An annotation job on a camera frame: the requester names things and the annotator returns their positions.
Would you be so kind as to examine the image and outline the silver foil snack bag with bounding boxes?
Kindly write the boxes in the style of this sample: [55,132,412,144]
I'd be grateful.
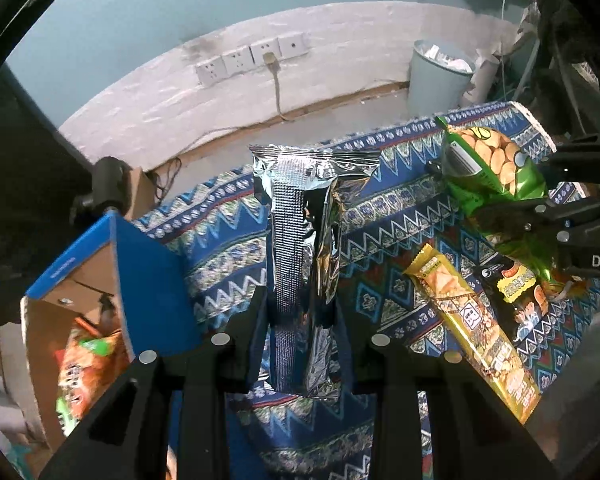
[250,144,380,400]

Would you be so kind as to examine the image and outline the green bean snack bag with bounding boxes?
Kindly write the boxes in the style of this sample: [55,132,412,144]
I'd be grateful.
[434,116,559,278]

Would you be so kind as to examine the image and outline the blue patterned tablecloth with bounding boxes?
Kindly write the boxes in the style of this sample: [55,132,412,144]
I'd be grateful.
[134,102,600,479]

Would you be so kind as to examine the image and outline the orange green rice cracker bag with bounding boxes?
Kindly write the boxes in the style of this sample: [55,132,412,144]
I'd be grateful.
[55,315,129,437]

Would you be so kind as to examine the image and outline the black yellow noodle snack bag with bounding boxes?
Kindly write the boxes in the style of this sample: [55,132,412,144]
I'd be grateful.
[474,254,550,346]

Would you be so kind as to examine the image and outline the white wall socket strip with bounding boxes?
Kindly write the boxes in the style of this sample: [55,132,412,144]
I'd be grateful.
[195,32,310,88]

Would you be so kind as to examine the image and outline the long yellow snack packet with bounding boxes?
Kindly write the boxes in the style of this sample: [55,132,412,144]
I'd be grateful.
[405,244,541,422]

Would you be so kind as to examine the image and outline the black hanging cloth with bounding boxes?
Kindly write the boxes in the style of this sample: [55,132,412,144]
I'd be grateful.
[0,66,91,326]

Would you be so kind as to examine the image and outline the light blue waste bin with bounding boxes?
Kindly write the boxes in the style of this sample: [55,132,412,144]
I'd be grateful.
[406,39,476,118]

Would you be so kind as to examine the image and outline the blue cardboard storage box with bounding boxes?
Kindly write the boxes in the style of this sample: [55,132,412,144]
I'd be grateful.
[21,212,201,450]

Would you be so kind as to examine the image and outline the orange yellow striped snack bag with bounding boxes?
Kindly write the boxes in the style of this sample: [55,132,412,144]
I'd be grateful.
[540,270,591,302]

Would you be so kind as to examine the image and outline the black camera on box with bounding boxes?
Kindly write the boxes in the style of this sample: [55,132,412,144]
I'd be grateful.
[69,156,132,224]

